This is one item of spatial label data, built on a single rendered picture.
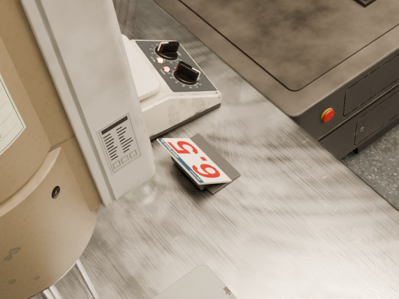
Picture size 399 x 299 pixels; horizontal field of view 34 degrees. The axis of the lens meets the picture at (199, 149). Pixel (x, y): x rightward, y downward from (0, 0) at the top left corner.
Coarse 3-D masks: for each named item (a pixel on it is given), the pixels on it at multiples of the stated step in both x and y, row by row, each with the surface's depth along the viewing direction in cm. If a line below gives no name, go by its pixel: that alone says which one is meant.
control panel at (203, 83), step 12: (144, 48) 90; (180, 48) 94; (156, 60) 89; (168, 60) 90; (180, 60) 91; (192, 60) 93; (168, 72) 88; (168, 84) 85; (180, 84) 86; (204, 84) 89
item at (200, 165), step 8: (168, 144) 83; (176, 144) 84; (184, 144) 85; (176, 152) 82; (184, 152) 83; (192, 152) 84; (200, 152) 85; (184, 160) 81; (192, 160) 82; (200, 160) 83; (192, 168) 80; (200, 168) 81; (208, 168) 82; (216, 168) 83; (200, 176) 80; (208, 176) 81; (216, 176) 82
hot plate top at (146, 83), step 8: (128, 40) 88; (128, 48) 87; (128, 56) 86; (136, 56) 86; (136, 64) 85; (144, 64) 85; (136, 72) 84; (144, 72) 84; (152, 72) 84; (136, 80) 83; (144, 80) 83; (152, 80) 83; (136, 88) 82; (144, 88) 82; (152, 88) 82; (144, 96) 82
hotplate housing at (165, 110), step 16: (160, 80) 86; (160, 96) 84; (176, 96) 85; (192, 96) 86; (208, 96) 88; (144, 112) 83; (160, 112) 85; (176, 112) 86; (192, 112) 88; (160, 128) 87
